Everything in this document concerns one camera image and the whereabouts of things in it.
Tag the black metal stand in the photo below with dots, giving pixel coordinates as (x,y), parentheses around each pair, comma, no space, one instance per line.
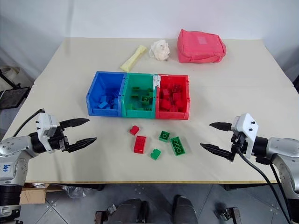
(14,96)

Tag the white crumpled mesh sponge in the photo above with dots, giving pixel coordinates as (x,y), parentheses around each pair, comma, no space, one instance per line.
(160,50)

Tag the dark red toy brick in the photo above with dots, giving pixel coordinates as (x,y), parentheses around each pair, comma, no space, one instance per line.
(177,88)

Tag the small red toy brick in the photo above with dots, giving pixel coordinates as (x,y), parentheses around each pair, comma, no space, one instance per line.
(134,130)

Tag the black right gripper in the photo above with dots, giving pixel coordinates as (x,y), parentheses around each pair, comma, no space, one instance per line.
(238,144)

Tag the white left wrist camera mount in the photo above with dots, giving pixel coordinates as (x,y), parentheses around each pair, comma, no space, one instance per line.
(45,127)

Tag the dark green toy brick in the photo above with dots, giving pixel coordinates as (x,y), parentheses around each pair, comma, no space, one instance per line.
(135,88)
(150,90)
(134,96)
(130,107)

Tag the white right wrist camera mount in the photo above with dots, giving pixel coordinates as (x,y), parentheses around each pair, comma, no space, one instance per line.
(246,128)

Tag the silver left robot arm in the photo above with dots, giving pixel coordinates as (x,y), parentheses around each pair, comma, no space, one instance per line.
(14,145)

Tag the blue toy brick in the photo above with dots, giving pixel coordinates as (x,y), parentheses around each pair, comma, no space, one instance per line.
(116,103)
(102,105)

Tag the dark rounded shape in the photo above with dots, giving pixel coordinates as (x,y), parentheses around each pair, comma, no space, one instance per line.
(132,211)

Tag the blue plastic storage bin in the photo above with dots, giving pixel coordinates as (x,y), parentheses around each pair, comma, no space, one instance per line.
(93,93)

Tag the clear crumpled plastic bag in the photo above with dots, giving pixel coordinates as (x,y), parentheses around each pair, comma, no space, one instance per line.
(74,191)

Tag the black table foot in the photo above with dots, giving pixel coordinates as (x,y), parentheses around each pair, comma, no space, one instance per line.
(250,186)

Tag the small notched green toy brick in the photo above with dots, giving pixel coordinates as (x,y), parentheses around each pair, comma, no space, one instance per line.
(155,154)

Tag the long green toy brick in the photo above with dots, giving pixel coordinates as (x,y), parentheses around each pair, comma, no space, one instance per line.
(178,146)

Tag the pale yellow rolled cloth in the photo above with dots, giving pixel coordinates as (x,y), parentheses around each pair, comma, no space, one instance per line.
(133,58)

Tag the green plastic storage bin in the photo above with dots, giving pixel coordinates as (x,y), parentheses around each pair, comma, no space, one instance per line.
(126,93)

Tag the white torn label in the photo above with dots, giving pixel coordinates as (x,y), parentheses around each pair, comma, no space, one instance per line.
(155,80)

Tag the pink fabric bag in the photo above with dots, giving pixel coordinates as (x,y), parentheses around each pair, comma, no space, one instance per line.
(199,47)

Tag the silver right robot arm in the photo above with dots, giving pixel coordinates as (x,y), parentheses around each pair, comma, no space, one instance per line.
(280,149)

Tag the square green toy brick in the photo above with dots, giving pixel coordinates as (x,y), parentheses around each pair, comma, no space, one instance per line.
(164,136)

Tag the large red toy brick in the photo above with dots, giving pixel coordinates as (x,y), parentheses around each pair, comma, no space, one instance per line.
(140,144)

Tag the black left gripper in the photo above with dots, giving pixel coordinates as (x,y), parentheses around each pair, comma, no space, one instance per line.
(58,141)

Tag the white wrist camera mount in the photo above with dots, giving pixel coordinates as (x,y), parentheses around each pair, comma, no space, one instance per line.
(45,127)
(246,128)

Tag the brown cardboard box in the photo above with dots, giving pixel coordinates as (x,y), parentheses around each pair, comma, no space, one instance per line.
(32,194)

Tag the red plastic storage bin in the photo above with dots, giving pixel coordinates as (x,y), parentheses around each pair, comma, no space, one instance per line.
(184,98)

